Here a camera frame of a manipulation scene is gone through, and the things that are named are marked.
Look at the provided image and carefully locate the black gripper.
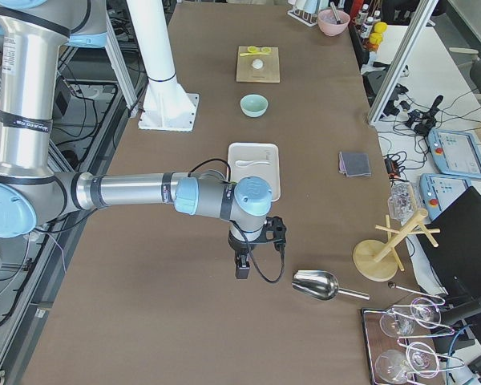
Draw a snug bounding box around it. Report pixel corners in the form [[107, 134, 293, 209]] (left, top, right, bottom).
[[228, 217, 287, 279]]

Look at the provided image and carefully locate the white ceramic spoon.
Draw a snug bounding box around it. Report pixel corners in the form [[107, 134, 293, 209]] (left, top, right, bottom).
[[235, 160, 270, 168]]

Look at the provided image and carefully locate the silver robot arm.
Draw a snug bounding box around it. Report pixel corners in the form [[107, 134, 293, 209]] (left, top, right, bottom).
[[0, 1, 286, 279]]

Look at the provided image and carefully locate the light green ceramic bowl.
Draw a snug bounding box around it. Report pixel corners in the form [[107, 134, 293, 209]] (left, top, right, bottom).
[[240, 94, 269, 118]]

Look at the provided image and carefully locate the pink bowl with ice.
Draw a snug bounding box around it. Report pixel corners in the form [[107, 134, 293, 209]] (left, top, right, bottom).
[[317, 9, 351, 36]]

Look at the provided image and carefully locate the steel ice scoop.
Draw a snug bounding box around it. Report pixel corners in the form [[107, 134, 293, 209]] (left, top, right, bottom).
[[292, 269, 370, 301]]

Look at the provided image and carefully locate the cream rectangular tray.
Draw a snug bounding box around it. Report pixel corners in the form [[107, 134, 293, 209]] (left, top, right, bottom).
[[228, 142, 281, 202]]

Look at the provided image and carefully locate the wooden mug tree stand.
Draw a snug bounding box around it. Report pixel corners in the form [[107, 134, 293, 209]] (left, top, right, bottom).
[[353, 207, 440, 282]]

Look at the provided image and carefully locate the grey folded cloth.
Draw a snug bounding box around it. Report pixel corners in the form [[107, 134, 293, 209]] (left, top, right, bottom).
[[339, 152, 372, 176]]

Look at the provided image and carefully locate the clear plastic container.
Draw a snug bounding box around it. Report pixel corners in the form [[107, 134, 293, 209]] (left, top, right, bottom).
[[387, 182, 423, 222]]

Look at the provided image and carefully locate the bamboo cutting board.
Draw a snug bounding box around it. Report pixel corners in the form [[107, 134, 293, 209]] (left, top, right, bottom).
[[236, 46, 281, 83]]

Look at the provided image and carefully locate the teach pendant tablet near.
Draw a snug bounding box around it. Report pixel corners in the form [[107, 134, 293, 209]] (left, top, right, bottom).
[[419, 173, 471, 220]]

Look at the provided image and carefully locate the teach pendant tablet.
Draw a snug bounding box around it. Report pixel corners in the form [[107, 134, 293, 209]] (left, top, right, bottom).
[[427, 128, 481, 180], [419, 173, 471, 220]]

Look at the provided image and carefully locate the yellow plastic knife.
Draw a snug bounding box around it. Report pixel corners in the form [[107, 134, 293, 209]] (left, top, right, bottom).
[[239, 51, 270, 57]]

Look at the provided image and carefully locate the black monitor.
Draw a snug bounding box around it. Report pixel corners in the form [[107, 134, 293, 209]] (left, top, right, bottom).
[[418, 187, 481, 298]]

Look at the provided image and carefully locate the teach pendant tablet far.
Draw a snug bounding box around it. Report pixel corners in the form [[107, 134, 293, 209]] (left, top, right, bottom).
[[427, 128, 481, 180]]

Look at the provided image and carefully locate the steel muddler black tip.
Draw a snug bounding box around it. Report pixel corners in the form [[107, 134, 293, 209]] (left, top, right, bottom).
[[329, 2, 342, 25]]

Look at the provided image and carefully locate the white pedestal column base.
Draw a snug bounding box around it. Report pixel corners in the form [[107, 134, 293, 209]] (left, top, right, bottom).
[[127, 0, 200, 132]]

